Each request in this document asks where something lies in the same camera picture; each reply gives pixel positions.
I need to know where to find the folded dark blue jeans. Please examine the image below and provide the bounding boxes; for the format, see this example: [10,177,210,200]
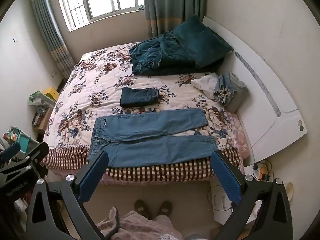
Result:
[120,87,160,108]

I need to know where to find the window with white frame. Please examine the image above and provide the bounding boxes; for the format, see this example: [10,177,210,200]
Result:
[54,0,146,32]

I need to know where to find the floral printed blanket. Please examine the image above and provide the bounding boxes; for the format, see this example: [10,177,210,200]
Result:
[40,42,244,182]

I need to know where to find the dark teal jeans pile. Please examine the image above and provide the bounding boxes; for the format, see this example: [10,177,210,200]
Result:
[129,31,224,75]

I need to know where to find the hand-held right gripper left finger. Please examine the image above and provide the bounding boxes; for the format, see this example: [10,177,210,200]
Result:
[25,150,109,240]

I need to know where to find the wooden bedside cabinet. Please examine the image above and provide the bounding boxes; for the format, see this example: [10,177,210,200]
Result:
[31,105,54,132]

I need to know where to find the black cable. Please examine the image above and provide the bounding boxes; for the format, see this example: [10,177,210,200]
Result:
[252,159,274,182]

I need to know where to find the pink bed sheet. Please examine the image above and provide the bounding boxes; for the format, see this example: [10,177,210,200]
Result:
[225,111,251,161]

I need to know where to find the white crumpled cloth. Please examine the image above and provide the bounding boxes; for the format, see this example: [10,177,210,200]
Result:
[191,72,220,99]

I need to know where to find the white bed headboard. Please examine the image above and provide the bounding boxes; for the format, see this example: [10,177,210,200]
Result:
[202,16,308,164]

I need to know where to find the teal velvet pillow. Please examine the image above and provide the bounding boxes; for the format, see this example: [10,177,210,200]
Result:
[172,16,234,68]

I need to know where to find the ripped light denim shorts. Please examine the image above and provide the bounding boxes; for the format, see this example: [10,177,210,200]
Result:
[214,73,247,105]

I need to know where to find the teal shelf rack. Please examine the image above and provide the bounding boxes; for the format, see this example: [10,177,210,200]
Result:
[0,127,40,157]

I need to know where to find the dark slipper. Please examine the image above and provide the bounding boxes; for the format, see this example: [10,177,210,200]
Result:
[156,200,173,220]
[134,199,150,219]

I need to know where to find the white bedside table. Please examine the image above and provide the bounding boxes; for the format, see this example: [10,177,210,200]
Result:
[209,164,275,226]

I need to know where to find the light blue denim pants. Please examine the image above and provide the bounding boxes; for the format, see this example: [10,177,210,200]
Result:
[88,108,218,168]

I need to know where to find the folded grey cloth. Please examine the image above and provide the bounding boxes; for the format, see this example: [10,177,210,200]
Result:
[226,80,249,113]

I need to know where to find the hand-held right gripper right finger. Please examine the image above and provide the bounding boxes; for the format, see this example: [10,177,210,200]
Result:
[210,150,293,240]

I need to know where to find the teal striped curtain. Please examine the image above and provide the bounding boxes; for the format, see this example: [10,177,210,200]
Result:
[27,0,76,80]
[142,0,208,38]

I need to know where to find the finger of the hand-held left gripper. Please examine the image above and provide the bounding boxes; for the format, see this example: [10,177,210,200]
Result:
[0,142,22,163]
[24,141,50,167]

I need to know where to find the green and white pack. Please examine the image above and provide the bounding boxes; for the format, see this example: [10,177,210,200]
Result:
[28,91,57,108]

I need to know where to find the yellow box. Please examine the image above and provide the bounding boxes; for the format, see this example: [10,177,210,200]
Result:
[42,87,60,102]

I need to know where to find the pale wooden paddle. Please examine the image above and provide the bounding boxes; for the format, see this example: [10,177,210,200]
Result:
[284,182,294,201]

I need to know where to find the person's legs and slippers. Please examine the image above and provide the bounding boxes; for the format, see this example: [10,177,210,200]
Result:
[96,206,185,240]

